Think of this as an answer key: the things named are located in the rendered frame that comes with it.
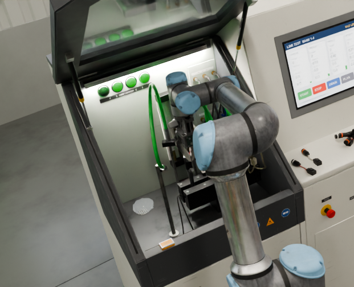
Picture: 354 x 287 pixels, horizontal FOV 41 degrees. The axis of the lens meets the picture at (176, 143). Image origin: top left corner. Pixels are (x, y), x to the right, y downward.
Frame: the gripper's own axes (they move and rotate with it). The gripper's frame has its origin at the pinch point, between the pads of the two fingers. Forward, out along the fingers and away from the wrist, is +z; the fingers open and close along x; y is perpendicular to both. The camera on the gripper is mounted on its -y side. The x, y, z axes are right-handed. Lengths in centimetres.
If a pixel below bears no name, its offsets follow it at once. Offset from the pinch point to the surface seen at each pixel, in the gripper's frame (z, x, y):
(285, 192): 18.2, 28.4, 20.0
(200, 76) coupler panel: -17.2, 23.0, -31.2
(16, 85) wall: 75, -52, -390
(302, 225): 36, 34, 22
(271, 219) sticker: 25.6, 19.6, 22.4
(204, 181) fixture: 15.2, 5.0, -2.2
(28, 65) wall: 58, -33, -392
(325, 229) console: 43, 45, 23
